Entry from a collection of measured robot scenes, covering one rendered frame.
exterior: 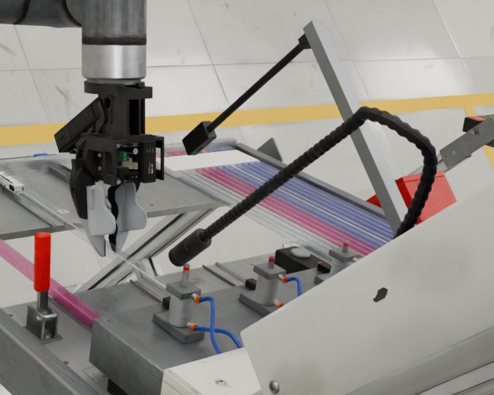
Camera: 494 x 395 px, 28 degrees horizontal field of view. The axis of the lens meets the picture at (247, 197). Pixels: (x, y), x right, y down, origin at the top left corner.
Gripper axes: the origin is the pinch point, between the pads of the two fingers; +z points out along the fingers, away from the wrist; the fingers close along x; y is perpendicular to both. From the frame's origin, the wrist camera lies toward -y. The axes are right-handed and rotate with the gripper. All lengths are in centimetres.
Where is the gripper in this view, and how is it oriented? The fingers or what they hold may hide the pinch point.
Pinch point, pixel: (105, 244)
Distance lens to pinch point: 121.9
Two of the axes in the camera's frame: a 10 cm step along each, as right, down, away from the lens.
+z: -0.2, 9.8, 1.9
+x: 7.5, -1.1, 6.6
